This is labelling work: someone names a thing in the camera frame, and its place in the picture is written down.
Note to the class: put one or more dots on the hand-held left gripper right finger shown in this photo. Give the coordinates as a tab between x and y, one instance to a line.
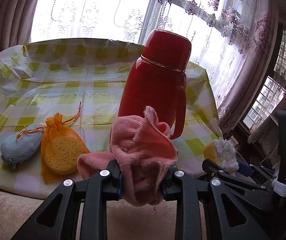
175	187

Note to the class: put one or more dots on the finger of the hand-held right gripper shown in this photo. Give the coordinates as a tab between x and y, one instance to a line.
248	170
233	180

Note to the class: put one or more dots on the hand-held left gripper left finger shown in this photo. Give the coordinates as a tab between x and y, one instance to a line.
114	180

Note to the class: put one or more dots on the small yellow white sponge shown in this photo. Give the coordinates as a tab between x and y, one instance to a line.
215	152

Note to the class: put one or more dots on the pink fleece towel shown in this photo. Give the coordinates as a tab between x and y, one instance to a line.
138	155

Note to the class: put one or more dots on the yellow round sponge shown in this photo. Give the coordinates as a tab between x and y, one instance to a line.
63	156

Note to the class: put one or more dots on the window with metal grille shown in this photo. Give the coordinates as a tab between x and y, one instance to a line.
265	100

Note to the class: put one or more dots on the blue plush coin purse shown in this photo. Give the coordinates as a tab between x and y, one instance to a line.
20	145

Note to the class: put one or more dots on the red thermos jug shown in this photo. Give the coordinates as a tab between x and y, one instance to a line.
153	87

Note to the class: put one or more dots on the yellow checked plastic tablecloth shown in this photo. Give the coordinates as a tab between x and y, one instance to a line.
70	85

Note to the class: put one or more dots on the beige velvet cushion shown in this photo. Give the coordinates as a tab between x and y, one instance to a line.
7	212

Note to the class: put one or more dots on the sheer floral lace curtain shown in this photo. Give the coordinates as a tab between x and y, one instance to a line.
95	17

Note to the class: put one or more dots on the mauve pleated curtain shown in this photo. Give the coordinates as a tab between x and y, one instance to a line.
7	17

